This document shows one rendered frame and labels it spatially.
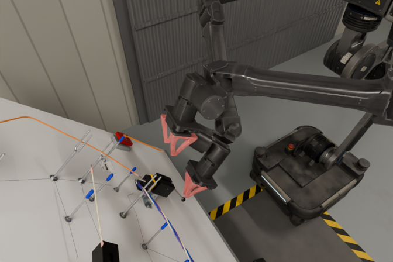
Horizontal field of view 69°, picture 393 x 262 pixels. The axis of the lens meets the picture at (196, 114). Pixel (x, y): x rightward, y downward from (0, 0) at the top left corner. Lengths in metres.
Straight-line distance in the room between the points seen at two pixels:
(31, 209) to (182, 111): 0.36
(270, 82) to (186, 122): 0.21
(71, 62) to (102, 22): 0.32
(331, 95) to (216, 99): 0.23
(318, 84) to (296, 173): 1.40
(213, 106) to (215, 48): 0.35
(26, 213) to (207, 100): 0.40
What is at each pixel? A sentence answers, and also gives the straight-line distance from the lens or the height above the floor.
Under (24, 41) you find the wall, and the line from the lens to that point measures 1.92.
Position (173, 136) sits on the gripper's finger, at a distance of 0.67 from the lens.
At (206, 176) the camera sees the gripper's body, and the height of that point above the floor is 1.14.
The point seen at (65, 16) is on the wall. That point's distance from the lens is 1.90.
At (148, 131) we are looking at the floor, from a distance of 2.50.
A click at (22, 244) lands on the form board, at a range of 0.59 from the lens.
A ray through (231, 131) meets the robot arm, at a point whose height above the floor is 1.24.
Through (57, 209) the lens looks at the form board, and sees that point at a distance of 0.67.
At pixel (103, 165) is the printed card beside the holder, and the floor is 1.18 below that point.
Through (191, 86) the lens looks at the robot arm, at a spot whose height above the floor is 1.44.
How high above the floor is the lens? 1.86
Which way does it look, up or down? 46 degrees down
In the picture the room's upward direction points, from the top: 1 degrees counter-clockwise
